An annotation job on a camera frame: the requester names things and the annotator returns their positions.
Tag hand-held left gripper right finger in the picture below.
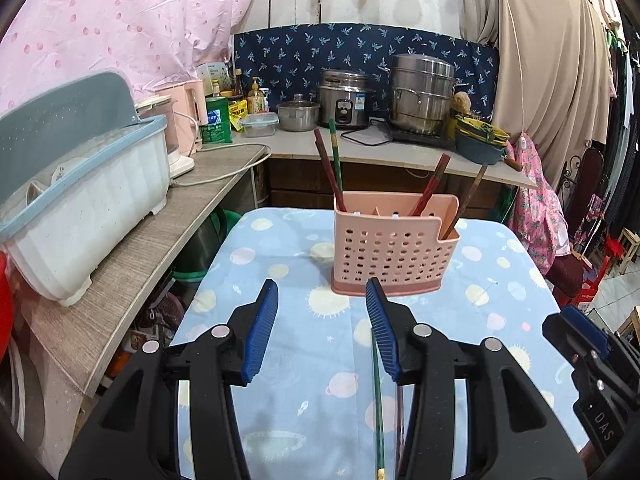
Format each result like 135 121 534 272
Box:
364 277 587 480

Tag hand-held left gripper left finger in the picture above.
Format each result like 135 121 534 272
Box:
59 279 280 480

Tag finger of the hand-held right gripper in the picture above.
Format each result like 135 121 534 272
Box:
542 312 593 366
560 305 626 356

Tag pink perforated utensil holder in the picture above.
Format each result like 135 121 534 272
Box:
331 191 460 296

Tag green chopstick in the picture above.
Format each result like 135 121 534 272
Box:
371 337 387 480
328 118 345 196

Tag red chopstick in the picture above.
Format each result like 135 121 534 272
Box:
409 154 452 217

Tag brown chopstick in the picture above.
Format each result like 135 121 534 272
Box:
440 164 488 241

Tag purple maroon chopstick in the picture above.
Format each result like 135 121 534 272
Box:
313 129 348 213

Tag red plastic stool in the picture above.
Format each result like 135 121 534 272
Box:
570 240 623 311

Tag blue planet print tablecloth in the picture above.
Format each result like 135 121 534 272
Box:
172 207 591 480

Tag green plastic basin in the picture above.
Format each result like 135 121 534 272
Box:
172 207 243 283

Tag small wooden stool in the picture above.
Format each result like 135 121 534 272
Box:
617 227 640 276

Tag pink floral cloth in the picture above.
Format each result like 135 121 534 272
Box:
505 137 573 278

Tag dark metal chair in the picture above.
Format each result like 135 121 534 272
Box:
545 147 608 306

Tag wooden counter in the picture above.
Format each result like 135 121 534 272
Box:
20 135 538 396

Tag white steamer appliance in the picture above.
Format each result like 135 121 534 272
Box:
134 94 197 178

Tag black induction cooker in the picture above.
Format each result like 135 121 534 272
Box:
385 125 458 148

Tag blue bowl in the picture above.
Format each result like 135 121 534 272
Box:
455 132 508 166

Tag glass container blue lid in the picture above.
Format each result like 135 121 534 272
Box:
239 112 279 138

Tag white dish drainer box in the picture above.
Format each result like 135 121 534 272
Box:
0 71 171 308

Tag green can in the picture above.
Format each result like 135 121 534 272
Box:
200 96 234 145

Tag small steel pot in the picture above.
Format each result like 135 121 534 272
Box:
276 94 321 132

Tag hanging clothes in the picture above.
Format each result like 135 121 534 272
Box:
600 10 640 241

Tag yellow packet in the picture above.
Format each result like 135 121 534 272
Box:
227 100 248 131

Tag green yellow bowl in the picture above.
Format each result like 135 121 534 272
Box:
454 112 511 143

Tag yellow soap bottle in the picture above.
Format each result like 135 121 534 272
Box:
246 77 268 115

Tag steel rice cooker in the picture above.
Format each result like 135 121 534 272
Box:
316 69 377 130

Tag pink kettle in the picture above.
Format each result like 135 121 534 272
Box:
154 79 207 157

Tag large steel steamer pot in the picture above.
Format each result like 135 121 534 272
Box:
387 52 457 136

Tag beige curtain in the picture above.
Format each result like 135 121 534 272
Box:
462 0 623 191

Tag red plastic basin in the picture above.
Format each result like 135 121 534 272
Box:
0 250 16 356

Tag white carton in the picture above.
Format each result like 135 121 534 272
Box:
196 61 228 86

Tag navy leaf print cloth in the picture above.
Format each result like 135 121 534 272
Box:
232 22 501 121

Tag pink dotted sheet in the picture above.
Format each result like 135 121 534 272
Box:
0 0 273 116

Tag white power cable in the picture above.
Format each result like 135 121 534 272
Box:
170 142 271 188

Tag black power cable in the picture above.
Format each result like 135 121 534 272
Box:
340 120 396 147

